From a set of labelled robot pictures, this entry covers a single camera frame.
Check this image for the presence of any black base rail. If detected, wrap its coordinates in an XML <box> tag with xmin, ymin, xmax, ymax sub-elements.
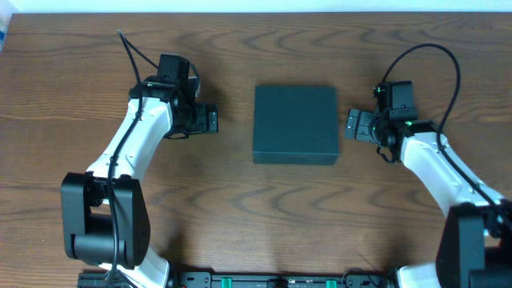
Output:
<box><xmin>76</xmin><ymin>271</ymin><xmax>397</xmax><ymax>288</ymax></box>

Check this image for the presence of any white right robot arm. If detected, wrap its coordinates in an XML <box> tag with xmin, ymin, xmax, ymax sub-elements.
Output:
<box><xmin>345</xmin><ymin>109</ymin><xmax>511</xmax><ymax>287</ymax></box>

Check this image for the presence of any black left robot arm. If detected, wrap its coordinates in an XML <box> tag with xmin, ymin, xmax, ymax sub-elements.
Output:
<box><xmin>60</xmin><ymin>76</ymin><xmax>218</xmax><ymax>287</ymax></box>

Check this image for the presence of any dark green box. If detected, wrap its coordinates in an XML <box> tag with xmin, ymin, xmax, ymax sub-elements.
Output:
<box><xmin>252</xmin><ymin>85</ymin><xmax>339</xmax><ymax>166</ymax></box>

